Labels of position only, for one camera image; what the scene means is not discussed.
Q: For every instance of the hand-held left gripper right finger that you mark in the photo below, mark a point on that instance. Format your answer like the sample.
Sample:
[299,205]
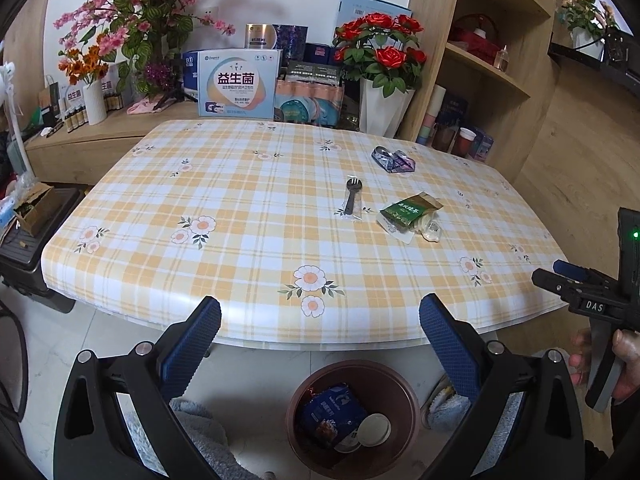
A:
[447,345]

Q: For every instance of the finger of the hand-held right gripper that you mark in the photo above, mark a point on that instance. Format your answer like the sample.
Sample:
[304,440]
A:
[552,284]
[575,270]

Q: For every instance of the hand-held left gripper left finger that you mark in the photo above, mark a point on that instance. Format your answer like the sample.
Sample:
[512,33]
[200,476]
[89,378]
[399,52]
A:
[192,345]

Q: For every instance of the brown round waste bin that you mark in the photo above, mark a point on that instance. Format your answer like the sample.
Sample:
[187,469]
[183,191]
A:
[410,410]

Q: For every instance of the white round lid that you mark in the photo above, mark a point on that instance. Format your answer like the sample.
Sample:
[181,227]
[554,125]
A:
[374,430]

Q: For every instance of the white sachet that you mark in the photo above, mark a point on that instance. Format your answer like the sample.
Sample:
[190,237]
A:
[431,227]

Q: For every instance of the white packet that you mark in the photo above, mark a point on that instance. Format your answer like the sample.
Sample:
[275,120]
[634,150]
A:
[395,232]

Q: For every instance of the blue cardboard box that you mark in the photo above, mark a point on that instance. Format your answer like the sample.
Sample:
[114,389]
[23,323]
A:
[325,412]

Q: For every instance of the green tea packet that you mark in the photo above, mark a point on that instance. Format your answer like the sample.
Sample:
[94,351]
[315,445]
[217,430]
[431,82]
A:
[410,208]

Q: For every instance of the black plastic fork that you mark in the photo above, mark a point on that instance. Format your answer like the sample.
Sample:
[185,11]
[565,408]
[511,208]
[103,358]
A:
[351,195]

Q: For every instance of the crushed purple can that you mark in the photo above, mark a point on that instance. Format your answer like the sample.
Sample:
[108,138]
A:
[395,161]

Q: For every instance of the person's right hand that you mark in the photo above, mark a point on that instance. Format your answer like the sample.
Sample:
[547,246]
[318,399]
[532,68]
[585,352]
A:
[630,365]

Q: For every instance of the person's right fleece leg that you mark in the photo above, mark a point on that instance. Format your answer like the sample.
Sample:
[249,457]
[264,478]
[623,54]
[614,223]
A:
[450,407]

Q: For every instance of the person's fleece leg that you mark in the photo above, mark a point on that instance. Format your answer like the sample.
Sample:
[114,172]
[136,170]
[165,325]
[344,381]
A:
[200,435]
[450,407]

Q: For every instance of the person's left fleece leg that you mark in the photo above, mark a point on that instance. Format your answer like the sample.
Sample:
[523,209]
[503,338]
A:
[200,435]

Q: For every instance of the small blue carton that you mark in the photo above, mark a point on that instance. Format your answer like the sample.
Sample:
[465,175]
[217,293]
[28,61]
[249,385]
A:
[483,145]

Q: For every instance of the white rimmed paper cup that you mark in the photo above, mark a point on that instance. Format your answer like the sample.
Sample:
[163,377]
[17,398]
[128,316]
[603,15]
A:
[464,144]

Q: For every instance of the black hard case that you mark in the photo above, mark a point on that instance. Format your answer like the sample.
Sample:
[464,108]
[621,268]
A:
[30,265]

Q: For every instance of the brown tumbler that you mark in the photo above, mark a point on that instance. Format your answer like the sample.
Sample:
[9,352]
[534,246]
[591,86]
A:
[442,139]

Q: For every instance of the dark blue shelf box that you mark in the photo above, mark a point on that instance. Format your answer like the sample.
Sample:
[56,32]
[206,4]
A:
[454,109]

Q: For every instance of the open cardboard box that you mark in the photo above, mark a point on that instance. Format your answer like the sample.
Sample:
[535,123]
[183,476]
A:
[35,212]

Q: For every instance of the stack of pastel cups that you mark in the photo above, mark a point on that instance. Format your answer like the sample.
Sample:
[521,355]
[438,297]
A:
[430,115]

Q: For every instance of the black counter ledge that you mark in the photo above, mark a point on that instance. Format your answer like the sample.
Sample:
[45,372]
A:
[575,55]

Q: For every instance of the low wooden cabinet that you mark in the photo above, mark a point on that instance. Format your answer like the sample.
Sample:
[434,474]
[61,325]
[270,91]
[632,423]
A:
[100,150]

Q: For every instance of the small glass bottle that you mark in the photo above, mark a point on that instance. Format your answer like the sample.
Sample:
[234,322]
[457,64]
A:
[501,60]

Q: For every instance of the black monitor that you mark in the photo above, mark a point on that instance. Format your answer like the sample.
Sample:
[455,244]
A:
[622,50]

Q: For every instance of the white angular vase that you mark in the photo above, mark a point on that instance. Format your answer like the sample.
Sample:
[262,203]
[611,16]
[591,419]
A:
[385,115]

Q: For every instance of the wooden shelf unit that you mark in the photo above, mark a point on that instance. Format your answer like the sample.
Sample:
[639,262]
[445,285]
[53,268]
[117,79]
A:
[515,35]

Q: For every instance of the pink cloth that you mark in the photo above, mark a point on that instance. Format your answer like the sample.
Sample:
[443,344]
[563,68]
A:
[142,107]

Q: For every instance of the pink rose plant white pot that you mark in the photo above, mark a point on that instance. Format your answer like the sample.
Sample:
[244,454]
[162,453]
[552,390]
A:
[585,25]

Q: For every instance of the red basket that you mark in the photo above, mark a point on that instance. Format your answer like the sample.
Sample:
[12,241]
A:
[472,42]

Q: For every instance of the black mini tripod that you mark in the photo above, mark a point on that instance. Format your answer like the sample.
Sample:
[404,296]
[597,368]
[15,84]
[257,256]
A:
[172,92]

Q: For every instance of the row of small brown bottles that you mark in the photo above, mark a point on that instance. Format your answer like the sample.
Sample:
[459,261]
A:
[75,119]

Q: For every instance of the white ribbed vase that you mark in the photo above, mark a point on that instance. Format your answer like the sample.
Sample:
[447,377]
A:
[95,105]

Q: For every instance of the large white and blue box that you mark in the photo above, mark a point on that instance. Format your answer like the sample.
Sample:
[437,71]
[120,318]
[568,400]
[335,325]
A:
[237,85]

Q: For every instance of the peach and teal bowl pack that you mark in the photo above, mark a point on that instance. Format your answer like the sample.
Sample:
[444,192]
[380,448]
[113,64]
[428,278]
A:
[307,102]

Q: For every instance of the purple flower bunch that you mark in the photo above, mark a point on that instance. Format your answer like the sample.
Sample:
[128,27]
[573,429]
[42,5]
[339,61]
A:
[161,77]

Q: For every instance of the blue and white carton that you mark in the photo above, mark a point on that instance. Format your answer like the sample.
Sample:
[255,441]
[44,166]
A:
[190,70]

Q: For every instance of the white box behind bottles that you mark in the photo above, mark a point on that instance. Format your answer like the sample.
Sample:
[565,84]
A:
[74,94]

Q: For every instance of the brown paper bag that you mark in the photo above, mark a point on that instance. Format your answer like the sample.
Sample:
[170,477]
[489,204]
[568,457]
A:
[50,100]

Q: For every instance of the red rose bouquet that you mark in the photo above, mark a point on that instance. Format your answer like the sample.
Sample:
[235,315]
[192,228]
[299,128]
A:
[380,50]

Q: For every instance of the black printed box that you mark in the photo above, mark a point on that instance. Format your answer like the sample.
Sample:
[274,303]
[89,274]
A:
[312,72]

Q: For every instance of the white standing fan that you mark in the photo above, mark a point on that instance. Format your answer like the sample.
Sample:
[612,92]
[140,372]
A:
[10,90]

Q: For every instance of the silver and gold box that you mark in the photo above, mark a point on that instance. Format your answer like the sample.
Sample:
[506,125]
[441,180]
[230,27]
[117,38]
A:
[261,36]

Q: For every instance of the navy box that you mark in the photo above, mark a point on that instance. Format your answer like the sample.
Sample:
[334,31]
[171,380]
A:
[317,52]

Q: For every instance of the dark blue floral box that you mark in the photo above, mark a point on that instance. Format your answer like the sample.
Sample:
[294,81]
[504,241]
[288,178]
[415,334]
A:
[291,40]

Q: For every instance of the light blue flat box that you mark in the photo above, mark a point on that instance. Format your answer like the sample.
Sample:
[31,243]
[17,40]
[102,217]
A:
[370,7]

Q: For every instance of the pink blossom bouquet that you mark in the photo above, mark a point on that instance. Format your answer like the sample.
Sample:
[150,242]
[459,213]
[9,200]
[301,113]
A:
[145,5]

